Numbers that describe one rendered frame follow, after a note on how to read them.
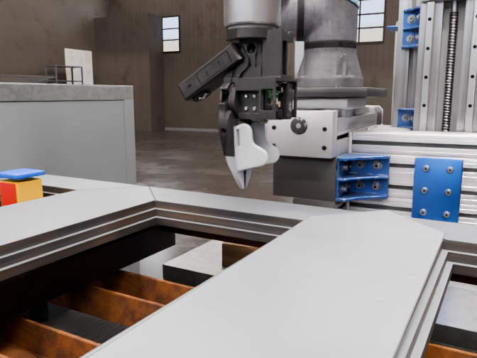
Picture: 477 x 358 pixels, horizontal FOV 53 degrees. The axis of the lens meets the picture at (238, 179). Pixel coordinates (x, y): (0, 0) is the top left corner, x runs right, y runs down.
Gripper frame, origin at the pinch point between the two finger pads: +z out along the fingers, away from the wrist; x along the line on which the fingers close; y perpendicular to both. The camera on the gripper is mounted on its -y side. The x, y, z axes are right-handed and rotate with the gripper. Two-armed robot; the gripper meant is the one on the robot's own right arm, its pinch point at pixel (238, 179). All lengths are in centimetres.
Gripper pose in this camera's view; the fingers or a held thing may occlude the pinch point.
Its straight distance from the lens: 67.3
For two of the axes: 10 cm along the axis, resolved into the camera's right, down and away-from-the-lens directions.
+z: 0.0, 9.9, 1.7
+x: 4.9, -1.5, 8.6
